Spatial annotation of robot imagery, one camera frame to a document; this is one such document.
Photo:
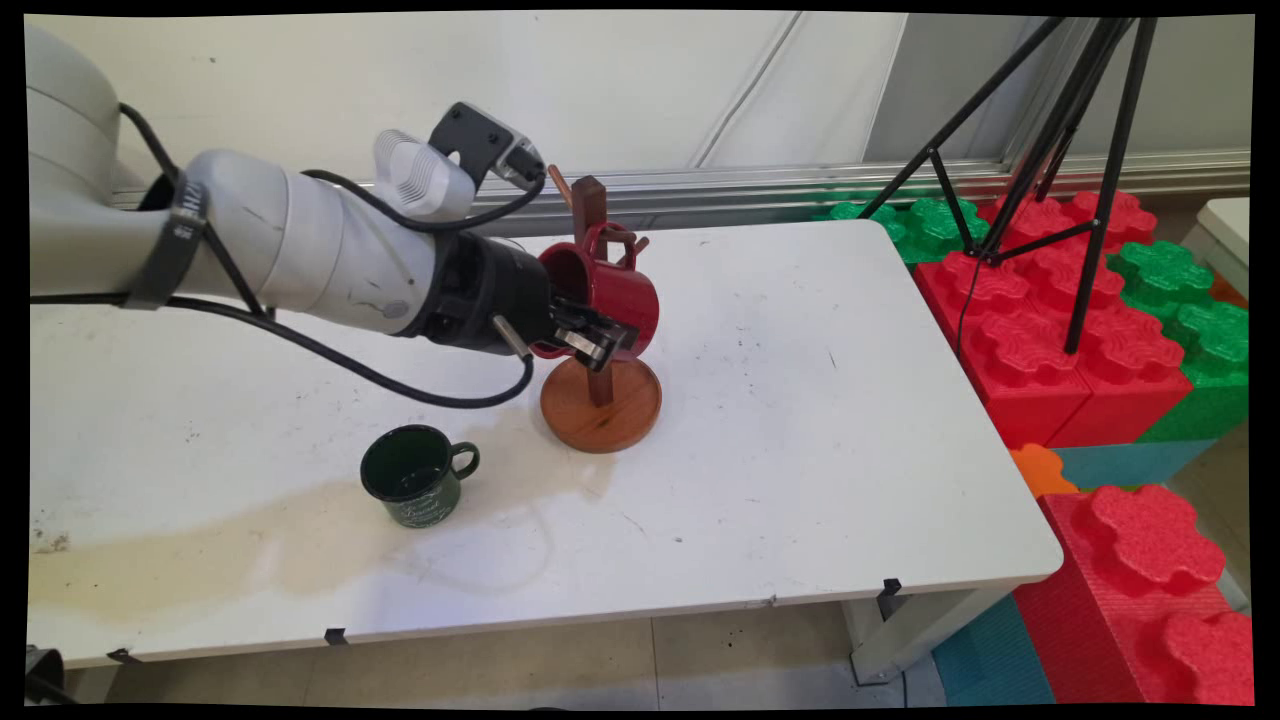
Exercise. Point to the large red foam block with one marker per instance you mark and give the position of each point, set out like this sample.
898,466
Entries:
1140,600

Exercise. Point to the flat green foam block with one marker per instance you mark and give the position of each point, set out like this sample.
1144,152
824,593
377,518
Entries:
925,225

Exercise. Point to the dark green enamel mug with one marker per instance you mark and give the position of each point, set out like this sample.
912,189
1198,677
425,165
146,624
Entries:
412,478

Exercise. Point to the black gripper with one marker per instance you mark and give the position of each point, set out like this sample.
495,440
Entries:
480,295

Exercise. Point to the teal foam mat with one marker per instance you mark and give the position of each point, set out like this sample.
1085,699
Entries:
990,655

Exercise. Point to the tall green foam block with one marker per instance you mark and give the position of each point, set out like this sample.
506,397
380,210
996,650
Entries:
1205,340

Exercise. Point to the teal foam block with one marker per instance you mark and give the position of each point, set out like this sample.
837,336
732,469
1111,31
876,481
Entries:
1130,463

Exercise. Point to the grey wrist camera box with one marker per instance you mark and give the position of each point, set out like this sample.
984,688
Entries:
490,140

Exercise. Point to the brown wooden mug tree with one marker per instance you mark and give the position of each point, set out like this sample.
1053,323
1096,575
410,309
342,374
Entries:
602,410

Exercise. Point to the red foam block under tripod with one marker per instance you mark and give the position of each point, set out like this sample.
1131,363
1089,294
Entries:
1040,340

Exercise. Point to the white table leg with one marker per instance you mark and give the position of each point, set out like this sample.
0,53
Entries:
905,625

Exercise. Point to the white side table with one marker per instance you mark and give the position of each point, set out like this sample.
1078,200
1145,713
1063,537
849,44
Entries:
1228,235

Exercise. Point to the aluminium wall rail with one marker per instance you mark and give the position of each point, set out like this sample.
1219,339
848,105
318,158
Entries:
800,185

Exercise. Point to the red enamel mug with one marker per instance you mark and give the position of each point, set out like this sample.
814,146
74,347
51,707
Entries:
625,290

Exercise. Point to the orange foam piece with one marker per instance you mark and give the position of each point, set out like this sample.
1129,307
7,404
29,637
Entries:
1042,470

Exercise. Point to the black tripod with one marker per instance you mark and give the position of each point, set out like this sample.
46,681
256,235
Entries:
1090,150

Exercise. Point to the black tape piece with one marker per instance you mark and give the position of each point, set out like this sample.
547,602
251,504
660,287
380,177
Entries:
336,636
122,656
890,588

